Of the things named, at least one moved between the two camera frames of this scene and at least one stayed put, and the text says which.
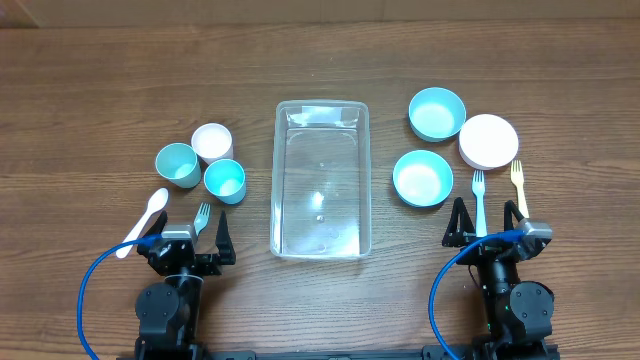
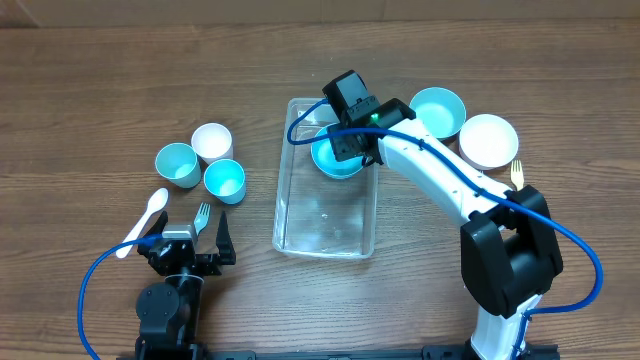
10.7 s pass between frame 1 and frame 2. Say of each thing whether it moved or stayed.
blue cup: stayed
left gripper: stayed
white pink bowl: stayed
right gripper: moved
